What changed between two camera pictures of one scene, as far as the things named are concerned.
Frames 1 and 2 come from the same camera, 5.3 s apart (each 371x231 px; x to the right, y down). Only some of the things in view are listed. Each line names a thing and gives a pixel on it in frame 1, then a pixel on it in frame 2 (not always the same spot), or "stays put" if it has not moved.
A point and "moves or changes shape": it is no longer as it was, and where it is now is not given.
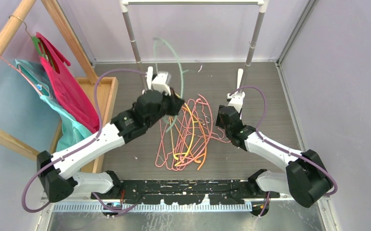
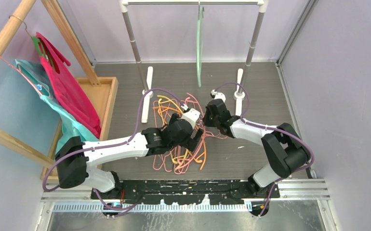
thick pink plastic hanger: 206,143 -> 201,138
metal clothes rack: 262,6 stays put
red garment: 68,98 stays put
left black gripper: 175,102 -> 189,143
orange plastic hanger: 196,161 moves or changes shape
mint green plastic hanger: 182,73 -> 199,43
